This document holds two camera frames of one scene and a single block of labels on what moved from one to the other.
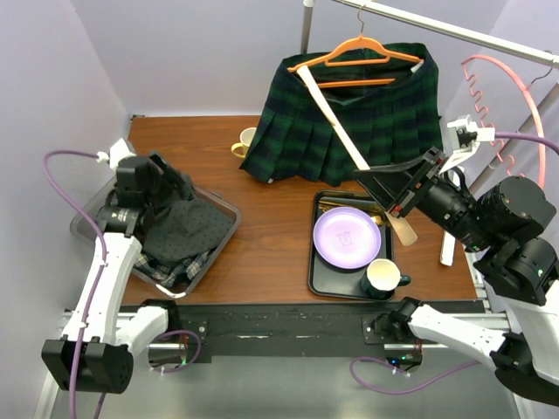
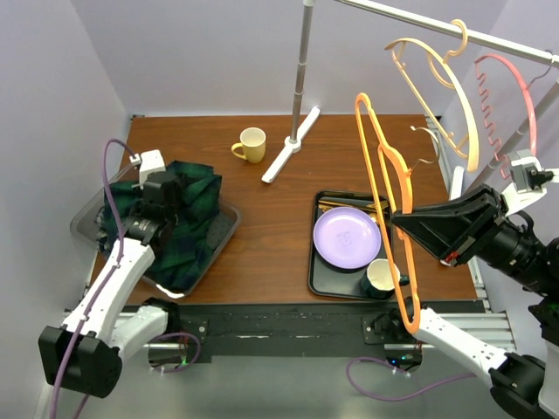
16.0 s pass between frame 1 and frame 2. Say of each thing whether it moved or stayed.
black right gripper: moved
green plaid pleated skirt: moved
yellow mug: stayed
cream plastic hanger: moved
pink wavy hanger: moved
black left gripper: moved
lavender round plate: stayed
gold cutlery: stayed
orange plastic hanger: moved
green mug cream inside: stayed
